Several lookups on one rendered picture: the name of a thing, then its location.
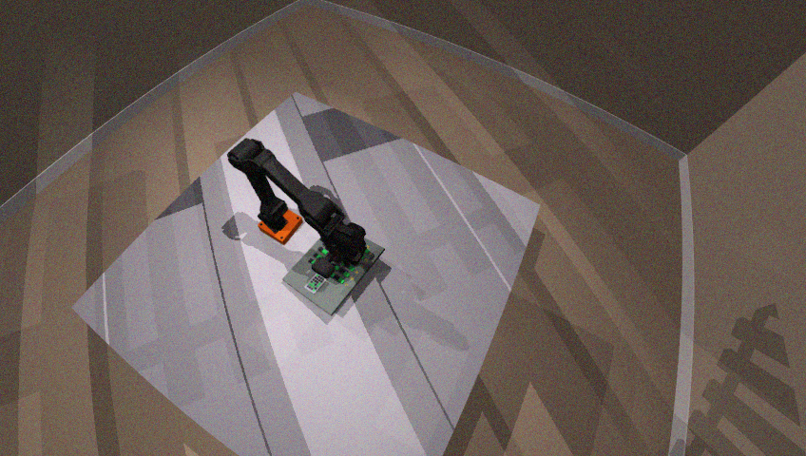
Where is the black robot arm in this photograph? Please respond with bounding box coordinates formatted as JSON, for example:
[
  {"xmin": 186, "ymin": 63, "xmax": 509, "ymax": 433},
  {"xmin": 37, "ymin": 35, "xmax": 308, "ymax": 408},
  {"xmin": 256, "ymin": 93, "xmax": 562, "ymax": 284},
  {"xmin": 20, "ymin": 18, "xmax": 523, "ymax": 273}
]
[{"xmin": 227, "ymin": 138, "xmax": 367, "ymax": 266}]

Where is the grey switch panel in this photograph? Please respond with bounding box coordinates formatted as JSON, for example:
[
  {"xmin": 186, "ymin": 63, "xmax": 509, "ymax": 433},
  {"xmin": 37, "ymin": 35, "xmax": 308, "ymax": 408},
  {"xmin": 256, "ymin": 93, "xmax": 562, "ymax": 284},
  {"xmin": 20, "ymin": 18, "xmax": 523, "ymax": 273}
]
[{"xmin": 283, "ymin": 237, "xmax": 385, "ymax": 316}]

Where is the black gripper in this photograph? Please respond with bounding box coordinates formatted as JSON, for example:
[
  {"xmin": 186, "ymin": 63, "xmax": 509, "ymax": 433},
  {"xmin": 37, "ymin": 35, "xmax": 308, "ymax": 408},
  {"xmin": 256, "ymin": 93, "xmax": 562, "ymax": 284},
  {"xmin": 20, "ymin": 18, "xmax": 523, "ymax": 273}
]
[{"xmin": 312, "ymin": 222, "xmax": 366, "ymax": 279}]

